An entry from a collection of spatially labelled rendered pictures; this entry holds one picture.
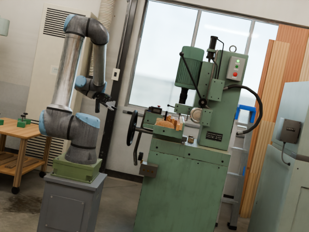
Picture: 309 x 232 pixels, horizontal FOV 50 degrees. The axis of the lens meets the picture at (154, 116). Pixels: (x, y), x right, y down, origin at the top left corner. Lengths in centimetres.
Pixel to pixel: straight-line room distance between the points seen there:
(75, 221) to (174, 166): 81
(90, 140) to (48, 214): 48
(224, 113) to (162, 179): 66
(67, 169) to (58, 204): 20
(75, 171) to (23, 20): 264
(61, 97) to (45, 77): 181
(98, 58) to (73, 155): 66
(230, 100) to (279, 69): 147
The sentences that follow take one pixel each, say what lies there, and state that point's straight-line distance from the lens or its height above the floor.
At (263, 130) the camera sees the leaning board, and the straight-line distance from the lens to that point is 370.
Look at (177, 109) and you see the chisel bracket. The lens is 255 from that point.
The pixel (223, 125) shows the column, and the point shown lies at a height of 98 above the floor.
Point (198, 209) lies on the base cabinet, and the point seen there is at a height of 36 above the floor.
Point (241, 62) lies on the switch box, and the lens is 246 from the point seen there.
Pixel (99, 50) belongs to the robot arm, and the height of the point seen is 131.
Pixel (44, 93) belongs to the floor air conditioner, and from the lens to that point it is 380.
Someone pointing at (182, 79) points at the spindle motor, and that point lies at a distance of 250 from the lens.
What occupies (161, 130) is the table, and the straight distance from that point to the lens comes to 235.
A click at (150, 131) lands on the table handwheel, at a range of 259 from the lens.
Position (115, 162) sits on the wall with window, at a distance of 399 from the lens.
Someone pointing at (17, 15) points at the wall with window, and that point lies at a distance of 432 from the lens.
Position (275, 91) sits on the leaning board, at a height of 137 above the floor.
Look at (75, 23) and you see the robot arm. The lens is 208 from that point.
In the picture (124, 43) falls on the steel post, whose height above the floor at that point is 157.
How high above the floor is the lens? 117
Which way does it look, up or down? 5 degrees down
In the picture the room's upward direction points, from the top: 12 degrees clockwise
